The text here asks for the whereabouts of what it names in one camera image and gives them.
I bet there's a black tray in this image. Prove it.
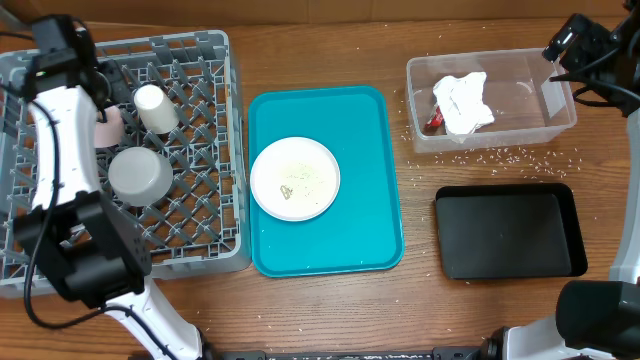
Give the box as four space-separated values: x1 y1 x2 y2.
435 183 588 280

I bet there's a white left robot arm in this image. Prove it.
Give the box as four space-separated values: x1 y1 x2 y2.
3 15 216 359

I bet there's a large white plate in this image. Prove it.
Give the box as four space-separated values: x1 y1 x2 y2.
250 137 341 222

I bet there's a white paper cup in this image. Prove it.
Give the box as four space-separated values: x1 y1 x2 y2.
134 84 179 134

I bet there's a teal plastic tray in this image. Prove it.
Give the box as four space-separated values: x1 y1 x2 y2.
248 85 405 278

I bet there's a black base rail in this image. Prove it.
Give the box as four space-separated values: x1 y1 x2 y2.
219 346 480 360

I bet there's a white napkin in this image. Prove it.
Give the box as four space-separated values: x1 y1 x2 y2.
432 72 495 136

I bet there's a red snack wrapper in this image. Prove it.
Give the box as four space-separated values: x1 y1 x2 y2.
424 105 444 132

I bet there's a clear plastic bin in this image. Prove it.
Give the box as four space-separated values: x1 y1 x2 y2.
405 48 577 153

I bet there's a small white plate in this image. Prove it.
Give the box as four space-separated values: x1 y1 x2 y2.
94 106 125 148

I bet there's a grey-green bowl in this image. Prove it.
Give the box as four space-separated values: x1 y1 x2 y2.
108 147 173 207

